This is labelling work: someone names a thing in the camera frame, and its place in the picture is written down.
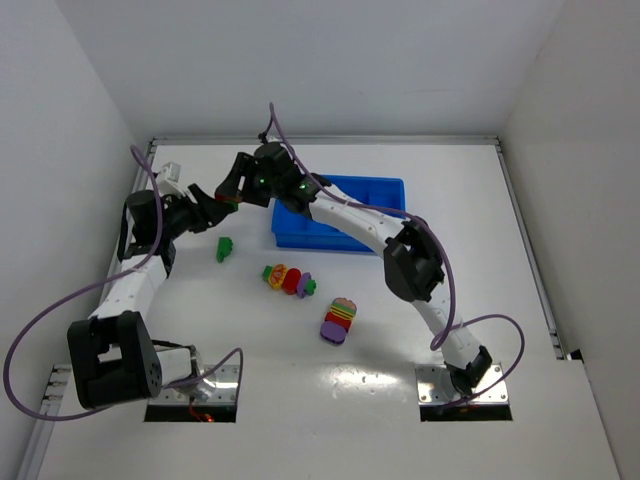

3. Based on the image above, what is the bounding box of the small green lego brick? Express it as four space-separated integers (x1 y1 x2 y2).
226 199 239 212

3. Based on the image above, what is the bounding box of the green lego end brick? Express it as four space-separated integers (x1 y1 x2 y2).
262 265 273 282

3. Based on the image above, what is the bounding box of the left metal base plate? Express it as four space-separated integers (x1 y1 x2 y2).
158 364 240 407

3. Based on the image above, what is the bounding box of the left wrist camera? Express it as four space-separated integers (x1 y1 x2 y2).
155 162 184 197

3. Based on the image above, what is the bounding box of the metal base plate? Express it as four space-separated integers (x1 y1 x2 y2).
158 364 240 407
415 363 509 407

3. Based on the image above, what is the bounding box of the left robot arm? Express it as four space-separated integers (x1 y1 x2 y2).
67 184 237 410

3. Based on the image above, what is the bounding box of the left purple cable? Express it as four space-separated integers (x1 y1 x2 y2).
2 144 244 420

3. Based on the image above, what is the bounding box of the red flower lego brick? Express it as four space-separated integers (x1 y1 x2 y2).
215 193 237 202

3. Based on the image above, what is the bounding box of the red lego brick in stack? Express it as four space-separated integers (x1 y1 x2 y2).
324 310 354 332

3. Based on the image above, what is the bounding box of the purple rounded lego brick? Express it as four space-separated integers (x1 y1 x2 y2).
320 321 347 346

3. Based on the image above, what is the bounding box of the yellow printed lego brick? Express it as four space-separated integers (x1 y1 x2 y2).
267 264 288 290

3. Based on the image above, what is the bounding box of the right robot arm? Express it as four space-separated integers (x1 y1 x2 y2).
215 142 492 397

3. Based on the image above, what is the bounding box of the blue divided plastic bin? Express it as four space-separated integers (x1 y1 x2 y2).
271 175 405 256

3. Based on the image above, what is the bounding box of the green curved lego brick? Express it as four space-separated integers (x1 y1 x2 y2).
216 237 234 263

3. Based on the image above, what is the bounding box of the red round lego brick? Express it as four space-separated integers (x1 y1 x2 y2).
281 268 302 295

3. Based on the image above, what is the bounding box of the green lego brick with studs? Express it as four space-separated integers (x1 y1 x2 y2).
304 279 317 295

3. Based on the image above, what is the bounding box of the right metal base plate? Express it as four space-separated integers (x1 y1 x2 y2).
415 363 509 407

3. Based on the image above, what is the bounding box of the burger printed lego brick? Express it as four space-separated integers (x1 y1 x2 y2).
330 297 357 321

